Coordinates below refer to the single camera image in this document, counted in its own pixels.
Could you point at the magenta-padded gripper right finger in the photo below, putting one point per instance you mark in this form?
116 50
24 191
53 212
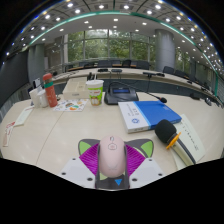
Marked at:
135 161

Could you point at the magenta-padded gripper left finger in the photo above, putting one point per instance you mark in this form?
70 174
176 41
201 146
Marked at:
89 160

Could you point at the pink computer mouse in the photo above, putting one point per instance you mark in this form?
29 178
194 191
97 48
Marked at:
112 156

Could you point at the grey cat-face mouse pad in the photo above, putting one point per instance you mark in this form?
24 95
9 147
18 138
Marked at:
85 146

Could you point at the black foam-head microphone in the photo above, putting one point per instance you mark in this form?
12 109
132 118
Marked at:
165 130

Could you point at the blue and white book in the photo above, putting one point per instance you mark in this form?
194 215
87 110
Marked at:
156 113

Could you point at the colourful sticker sheet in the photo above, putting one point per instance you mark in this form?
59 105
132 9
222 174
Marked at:
70 105

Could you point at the pale printed paper sheet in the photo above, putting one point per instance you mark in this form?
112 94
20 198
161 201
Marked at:
195 143

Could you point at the white paper cup green print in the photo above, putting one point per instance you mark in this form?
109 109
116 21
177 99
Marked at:
95 93

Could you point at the black conference microphone unit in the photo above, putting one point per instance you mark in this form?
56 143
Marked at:
120 95

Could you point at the red bottle green band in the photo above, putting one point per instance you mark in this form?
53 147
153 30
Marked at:
50 91

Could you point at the red and white leaflet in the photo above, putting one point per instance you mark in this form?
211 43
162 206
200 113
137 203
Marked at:
8 133

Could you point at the row of dark chairs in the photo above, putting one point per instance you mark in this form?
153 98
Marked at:
168 70

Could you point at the round ceiling lights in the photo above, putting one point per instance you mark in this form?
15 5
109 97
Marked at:
101 6

